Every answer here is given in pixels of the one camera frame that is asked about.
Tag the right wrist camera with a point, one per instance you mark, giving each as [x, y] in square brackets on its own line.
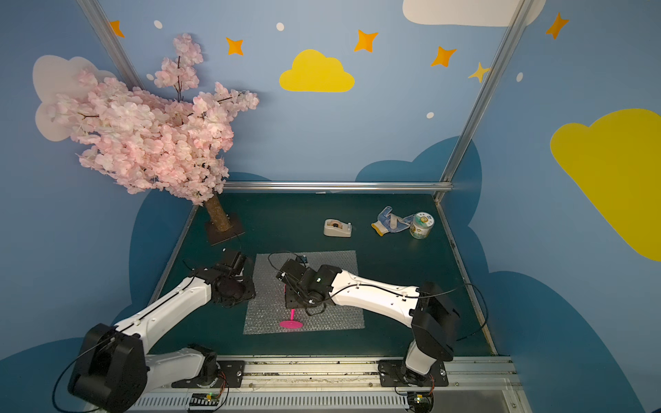
[293, 270]

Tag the aluminium frame post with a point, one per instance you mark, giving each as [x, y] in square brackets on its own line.
[98, 20]
[501, 60]

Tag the rear aluminium frame bar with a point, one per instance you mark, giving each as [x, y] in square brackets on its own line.
[317, 187]

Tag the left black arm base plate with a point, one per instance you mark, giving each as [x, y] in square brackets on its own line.
[225, 373]

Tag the left controller circuit board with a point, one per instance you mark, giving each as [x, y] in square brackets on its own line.
[204, 402]

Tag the clear bubble wrap sheet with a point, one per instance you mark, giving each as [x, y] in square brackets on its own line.
[267, 310]

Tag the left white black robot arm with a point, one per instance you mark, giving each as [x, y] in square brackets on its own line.
[115, 368]

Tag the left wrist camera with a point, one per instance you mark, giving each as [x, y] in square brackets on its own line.
[232, 263]

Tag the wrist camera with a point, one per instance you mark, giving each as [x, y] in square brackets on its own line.
[232, 263]
[293, 270]

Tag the left aluminium frame post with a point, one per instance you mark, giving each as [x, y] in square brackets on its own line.
[98, 20]

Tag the pink cherry blossom tree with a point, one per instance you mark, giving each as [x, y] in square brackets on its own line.
[144, 141]

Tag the pink plastic wine glass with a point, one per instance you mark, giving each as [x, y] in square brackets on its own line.
[292, 323]

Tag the right aluminium frame post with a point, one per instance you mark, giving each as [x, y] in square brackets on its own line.
[501, 60]

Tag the aluminium front rail frame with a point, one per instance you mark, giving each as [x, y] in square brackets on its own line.
[351, 384]

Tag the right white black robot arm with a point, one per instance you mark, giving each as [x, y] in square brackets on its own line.
[426, 310]

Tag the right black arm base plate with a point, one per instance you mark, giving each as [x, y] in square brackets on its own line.
[394, 373]

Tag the beige tape dispenser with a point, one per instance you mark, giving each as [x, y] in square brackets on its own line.
[337, 228]

